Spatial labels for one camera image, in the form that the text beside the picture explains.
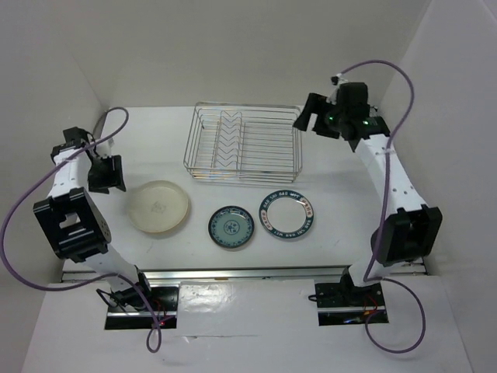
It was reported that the tan yellow plate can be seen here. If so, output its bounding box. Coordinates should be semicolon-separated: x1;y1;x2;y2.
182;194;192;226

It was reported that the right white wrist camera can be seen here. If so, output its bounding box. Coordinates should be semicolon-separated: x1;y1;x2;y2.
327;73;348;103

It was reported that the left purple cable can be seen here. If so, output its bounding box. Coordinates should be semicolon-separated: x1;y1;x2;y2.
0;107;165;354

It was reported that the aluminium front rail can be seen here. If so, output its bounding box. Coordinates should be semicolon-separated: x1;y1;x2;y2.
61;264;424;284

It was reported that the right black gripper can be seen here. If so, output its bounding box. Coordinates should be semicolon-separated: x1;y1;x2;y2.
294;92;349;139

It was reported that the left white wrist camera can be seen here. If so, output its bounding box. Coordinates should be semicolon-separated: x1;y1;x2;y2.
95;138;114;159

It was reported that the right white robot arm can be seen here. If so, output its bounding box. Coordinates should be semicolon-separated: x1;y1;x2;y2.
294;82;443;305

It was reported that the small blue patterned plate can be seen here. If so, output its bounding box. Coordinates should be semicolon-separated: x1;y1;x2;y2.
207;206;255;250

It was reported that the purple cable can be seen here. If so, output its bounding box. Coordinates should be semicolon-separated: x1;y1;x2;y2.
0;107;165;354
335;60;427;354

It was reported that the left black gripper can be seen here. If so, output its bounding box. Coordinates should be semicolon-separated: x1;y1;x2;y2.
86;154;126;194

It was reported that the cream plate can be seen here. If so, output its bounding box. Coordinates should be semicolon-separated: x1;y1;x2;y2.
127;180;187;234

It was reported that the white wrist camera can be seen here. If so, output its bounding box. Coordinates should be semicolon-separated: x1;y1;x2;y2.
95;138;114;159
327;73;348;103

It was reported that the chrome wire dish rack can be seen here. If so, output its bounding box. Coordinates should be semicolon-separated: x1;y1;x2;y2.
183;102;303;183

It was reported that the navy rimmed lettered plate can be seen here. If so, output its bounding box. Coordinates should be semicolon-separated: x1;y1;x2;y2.
258;190;315;240

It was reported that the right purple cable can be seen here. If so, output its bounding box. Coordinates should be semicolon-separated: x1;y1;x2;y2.
335;60;427;354

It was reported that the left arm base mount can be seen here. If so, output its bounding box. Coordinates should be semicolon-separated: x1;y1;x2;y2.
96;284;179;330

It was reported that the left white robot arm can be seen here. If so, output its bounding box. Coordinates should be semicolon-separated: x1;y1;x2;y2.
33;127;154;311

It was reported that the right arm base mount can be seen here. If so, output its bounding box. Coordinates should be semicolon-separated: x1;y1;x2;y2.
308;283;389;326

